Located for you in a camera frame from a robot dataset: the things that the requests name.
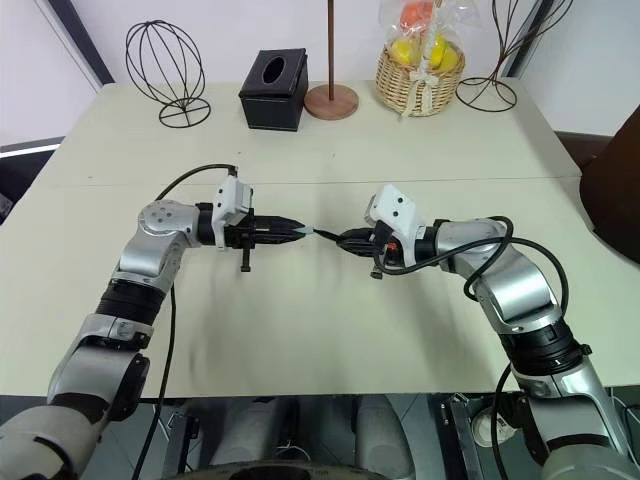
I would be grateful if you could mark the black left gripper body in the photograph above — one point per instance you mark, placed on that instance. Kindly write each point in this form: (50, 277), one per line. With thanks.
(240, 235)

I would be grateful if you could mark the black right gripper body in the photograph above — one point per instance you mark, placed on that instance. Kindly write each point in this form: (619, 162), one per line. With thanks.
(382, 252)

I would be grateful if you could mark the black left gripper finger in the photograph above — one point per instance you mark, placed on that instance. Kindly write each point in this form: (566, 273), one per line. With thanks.
(275, 237)
(275, 223)

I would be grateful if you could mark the white marker cap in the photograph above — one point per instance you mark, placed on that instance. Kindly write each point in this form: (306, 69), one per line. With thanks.
(307, 230)

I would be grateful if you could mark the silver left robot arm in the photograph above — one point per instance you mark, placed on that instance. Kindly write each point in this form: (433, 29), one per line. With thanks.
(150, 250)

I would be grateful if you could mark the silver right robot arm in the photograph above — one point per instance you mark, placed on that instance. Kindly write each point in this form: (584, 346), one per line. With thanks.
(520, 285)

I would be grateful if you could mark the black leather tissue box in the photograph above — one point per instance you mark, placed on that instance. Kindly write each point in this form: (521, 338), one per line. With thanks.
(270, 107)

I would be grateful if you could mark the wooden pole stand, round base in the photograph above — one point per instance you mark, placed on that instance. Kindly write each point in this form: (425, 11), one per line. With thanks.
(331, 102)

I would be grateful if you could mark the wicker basket wrapped in plastic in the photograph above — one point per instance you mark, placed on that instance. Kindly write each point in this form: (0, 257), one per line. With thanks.
(415, 82)

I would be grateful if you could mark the grey rounded shape under table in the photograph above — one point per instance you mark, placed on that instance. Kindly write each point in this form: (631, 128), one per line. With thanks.
(250, 430)
(382, 430)

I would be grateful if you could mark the yellow fruit in basket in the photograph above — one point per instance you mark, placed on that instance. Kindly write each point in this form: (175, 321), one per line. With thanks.
(402, 50)

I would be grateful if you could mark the orange fruit in basket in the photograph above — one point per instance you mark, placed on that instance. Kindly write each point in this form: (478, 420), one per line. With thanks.
(415, 12)

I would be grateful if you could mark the dark round shape under table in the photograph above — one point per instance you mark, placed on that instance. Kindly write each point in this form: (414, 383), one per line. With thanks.
(280, 472)

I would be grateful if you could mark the dark brown rounded furniture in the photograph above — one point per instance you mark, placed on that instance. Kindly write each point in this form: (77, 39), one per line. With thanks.
(615, 190)

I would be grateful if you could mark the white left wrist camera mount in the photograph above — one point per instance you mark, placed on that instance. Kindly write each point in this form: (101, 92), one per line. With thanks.
(234, 197)

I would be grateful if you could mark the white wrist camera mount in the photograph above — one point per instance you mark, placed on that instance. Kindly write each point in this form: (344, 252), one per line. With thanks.
(234, 197)
(397, 210)

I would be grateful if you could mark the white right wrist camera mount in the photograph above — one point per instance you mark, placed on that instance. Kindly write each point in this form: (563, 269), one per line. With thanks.
(397, 210)

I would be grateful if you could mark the black diagonal wall bar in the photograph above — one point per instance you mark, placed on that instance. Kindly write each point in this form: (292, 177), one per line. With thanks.
(82, 45)

